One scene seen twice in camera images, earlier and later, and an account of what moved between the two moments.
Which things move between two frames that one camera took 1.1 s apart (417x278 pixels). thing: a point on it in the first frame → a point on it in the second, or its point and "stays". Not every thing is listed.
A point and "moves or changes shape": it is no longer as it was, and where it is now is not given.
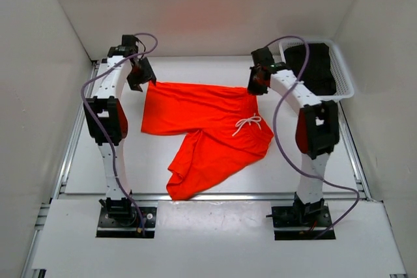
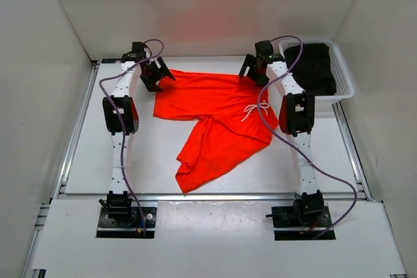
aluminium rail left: (75, 131) stays
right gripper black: (253, 90) → (249, 61)
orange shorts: (229, 131) moves or changes shape
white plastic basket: (343, 83) stays
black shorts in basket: (318, 74) stays
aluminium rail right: (352, 154) stays
